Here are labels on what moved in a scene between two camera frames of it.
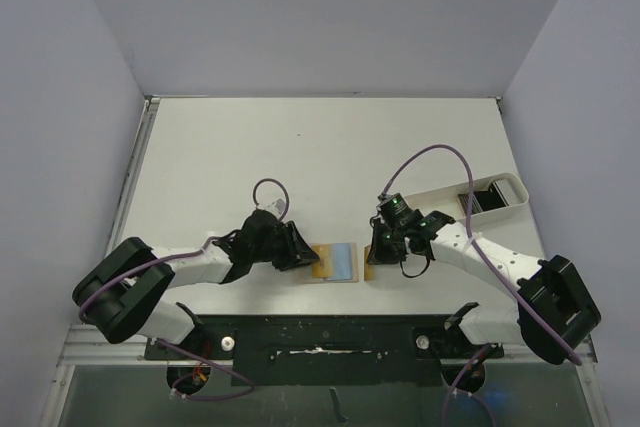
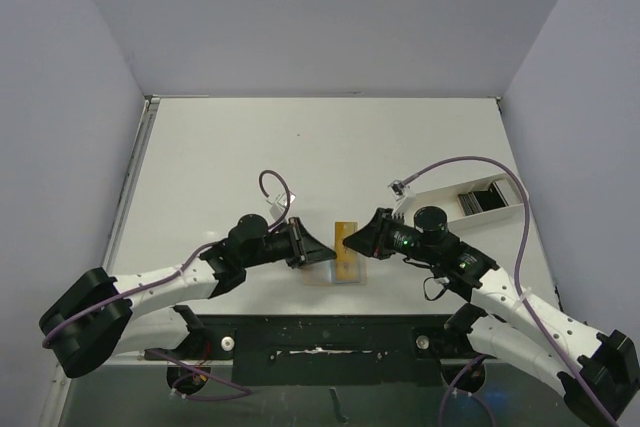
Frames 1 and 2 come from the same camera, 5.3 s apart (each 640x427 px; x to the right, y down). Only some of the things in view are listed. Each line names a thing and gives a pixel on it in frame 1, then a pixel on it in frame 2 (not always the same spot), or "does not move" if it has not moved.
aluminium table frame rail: x=123 y=215 does not move
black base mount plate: x=327 y=350 does not move
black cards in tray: x=481 y=200 does not move
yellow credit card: x=369 y=269 -> x=347 y=267
